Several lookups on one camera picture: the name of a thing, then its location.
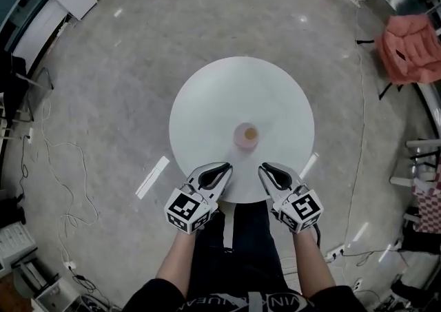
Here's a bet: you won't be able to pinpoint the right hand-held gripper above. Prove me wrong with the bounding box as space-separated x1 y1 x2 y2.
258 161 325 235

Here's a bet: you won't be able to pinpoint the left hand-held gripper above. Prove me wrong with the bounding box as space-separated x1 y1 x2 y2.
163 161 234 236

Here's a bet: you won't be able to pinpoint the small pink corked bottle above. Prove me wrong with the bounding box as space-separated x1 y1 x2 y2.
233 122 259 151

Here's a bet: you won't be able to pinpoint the person's right forearm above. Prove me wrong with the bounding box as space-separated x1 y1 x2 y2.
291 227 337 297

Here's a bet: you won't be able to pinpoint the person's left forearm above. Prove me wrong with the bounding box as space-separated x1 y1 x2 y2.
154 226 198 300

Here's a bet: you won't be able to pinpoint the round white side table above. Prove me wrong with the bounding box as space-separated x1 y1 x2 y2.
168 56 315 204

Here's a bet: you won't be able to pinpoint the person's black trousers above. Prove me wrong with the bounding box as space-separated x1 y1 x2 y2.
191 201 287 291

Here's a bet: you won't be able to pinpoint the person's black printed shirt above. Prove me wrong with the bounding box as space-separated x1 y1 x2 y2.
120 278 352 312

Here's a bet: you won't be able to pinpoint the checkered cloth table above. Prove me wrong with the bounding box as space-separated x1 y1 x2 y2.
389 138 441 236

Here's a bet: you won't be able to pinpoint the pink armchair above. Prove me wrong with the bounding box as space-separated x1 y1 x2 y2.
356 13 441 101

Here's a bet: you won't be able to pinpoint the white open cabinet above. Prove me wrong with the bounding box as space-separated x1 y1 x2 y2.
33 278 84 312

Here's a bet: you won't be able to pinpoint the black folding chair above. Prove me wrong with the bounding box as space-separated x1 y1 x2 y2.
0 51 55 123

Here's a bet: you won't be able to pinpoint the long white floor cable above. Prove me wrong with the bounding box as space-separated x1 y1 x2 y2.
339 3 367 249

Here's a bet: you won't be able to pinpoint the looped white floor cable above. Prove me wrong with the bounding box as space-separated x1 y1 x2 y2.
40 96 101 264

